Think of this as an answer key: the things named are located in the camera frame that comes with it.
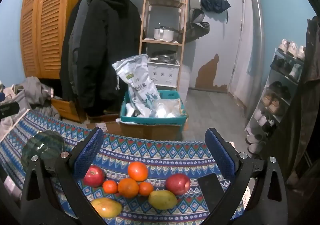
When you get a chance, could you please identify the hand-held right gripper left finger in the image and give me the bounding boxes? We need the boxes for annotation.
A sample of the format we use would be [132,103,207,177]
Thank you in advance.
[20,127,106,225]

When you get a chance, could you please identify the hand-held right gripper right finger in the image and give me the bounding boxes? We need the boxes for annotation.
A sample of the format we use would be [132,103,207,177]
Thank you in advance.
[204,127,289,225]

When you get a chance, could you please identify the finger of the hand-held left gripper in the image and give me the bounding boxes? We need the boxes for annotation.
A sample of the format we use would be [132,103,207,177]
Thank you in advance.
[0,101,20,119]

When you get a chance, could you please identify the red apple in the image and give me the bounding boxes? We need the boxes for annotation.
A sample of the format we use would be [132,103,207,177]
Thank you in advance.
[83,165,105,188]
[165,173,191,196]

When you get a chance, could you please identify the green glass plate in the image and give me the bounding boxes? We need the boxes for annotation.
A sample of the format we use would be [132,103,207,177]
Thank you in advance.
[20,130,66,173]

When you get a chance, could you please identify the small tangerine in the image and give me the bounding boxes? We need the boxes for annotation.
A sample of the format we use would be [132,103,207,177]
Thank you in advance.
[102,180,119,194]
[139,182,154,196]

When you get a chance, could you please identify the round orange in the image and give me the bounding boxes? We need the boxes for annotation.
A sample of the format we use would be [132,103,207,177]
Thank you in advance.
[118,178,139,199]

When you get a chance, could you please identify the yellow-green mango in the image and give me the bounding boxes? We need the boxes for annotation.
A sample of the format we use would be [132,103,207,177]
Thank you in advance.
[148,189,178,210]

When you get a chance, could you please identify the grey fabric bag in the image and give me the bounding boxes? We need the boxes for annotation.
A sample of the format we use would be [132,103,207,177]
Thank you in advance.
[0,87,32,138]

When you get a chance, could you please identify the flat cardboard piece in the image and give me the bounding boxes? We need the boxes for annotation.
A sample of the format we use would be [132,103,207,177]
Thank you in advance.
[86,114,120,133]

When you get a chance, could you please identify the grey clothes pile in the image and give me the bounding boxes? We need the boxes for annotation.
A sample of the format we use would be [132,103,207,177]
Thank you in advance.
[19,76,62,120]

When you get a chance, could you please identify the black phone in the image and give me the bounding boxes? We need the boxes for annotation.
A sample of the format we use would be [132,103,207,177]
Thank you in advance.
[199,173,227,207]

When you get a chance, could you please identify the wooden drawer box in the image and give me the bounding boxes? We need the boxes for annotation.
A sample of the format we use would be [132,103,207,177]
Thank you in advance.
[51,97,87,123]

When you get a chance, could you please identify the blue patterned tablecloth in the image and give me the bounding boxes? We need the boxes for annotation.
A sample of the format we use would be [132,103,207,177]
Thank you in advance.
[0,109,247,225]

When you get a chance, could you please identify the brown cardboard box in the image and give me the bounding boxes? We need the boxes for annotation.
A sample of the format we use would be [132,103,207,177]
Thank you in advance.
[117,119,184,141]

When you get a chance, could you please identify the clear plastic bag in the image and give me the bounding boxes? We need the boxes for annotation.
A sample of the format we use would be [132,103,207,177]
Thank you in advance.
[150,98,187,118]

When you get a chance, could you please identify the teal plastic crate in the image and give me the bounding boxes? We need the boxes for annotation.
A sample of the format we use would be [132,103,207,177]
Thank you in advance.
[119,90,188,135]

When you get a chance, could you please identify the shoe rack with shoes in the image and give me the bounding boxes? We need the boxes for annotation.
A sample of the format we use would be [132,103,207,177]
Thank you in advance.
[246,38,307,154]

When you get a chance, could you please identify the white cloth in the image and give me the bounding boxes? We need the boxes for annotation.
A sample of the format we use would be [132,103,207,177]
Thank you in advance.
[4,176,23,199]

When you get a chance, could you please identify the white printed rice bag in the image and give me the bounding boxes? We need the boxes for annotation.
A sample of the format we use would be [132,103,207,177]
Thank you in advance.
[112,54,161,117]

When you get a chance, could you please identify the wooden louvered closet doors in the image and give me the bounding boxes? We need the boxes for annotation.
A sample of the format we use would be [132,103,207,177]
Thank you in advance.
[19,0,87,79]

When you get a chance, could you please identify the grey hanging coat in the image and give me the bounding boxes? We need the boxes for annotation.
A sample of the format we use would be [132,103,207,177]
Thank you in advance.
[59,0,93,105]

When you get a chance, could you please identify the white shoe rack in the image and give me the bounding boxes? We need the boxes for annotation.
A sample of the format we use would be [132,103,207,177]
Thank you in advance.
[244,47,307,145]

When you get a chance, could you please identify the white patterned drawer box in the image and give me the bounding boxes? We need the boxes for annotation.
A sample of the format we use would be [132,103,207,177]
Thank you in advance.
[147,61,180,88]

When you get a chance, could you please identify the black hanging coat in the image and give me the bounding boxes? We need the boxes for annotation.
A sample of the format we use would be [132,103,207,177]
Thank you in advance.
[81,0,142,115]

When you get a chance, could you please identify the dark hanging curtain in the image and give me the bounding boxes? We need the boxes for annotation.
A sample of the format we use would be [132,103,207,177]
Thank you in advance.
[260,15,320,225]

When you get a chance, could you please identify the steel pot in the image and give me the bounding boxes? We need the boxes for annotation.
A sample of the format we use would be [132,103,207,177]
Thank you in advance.
[149,50,178,64]

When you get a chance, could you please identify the pale blue door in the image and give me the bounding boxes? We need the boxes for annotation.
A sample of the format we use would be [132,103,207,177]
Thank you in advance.
[200,0,247,95]

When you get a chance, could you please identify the grey metal pipe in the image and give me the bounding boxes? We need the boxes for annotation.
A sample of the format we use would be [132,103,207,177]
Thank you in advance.
[246,0,265,120]

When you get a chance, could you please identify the grey hanging bag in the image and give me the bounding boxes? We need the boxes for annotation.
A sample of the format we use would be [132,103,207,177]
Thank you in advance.
[186,7,210,42]

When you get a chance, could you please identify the white pot with lid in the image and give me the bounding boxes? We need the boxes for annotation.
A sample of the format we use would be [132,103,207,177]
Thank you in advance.
[153,26,179,41]

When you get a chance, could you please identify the wooden shelf rack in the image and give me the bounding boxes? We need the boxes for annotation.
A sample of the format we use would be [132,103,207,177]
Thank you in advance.
[139,0,189,90]

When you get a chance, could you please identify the dark folded umbrella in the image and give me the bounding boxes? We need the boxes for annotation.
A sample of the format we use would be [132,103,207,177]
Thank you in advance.
[200,0,231,24]

